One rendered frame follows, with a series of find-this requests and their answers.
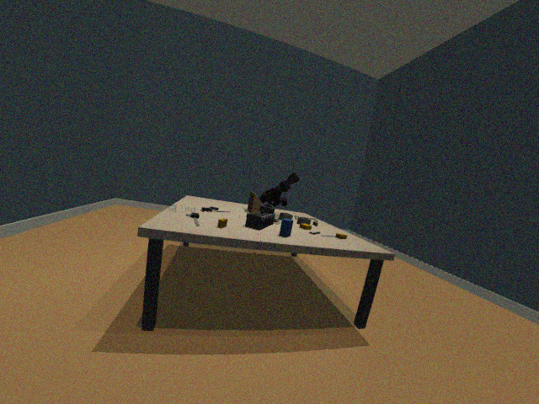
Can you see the blue cube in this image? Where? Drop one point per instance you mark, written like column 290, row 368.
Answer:
column 285, row 229

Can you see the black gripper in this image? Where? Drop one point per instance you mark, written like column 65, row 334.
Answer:
column 274, row 198

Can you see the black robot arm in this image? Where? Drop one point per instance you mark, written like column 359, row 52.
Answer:
column 283, row 186

